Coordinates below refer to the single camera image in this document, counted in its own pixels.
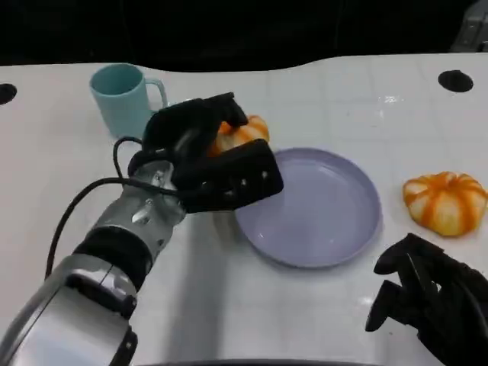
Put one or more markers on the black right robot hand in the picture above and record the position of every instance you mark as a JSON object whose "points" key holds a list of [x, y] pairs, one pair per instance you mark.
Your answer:
{"points": [[438, 293]]}

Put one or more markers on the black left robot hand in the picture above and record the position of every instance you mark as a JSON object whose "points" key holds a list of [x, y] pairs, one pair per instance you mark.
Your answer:
{"points": [[183, 126]]}

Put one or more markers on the orange and white bread roll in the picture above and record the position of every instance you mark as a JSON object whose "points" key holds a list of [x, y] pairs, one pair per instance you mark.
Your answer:
{"points": [[446, 206], [248, 133]]}

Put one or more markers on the pale green mug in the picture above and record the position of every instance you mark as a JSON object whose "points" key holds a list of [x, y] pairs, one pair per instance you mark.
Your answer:
{"points": [[120, 103]]}

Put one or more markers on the lilac plate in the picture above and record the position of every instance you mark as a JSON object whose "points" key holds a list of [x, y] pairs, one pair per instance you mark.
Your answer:
{"points": [[316, 213]]}

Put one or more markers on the grey metal frame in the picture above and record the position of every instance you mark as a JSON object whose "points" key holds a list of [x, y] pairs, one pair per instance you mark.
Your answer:
{"points": [[472, 24]]}

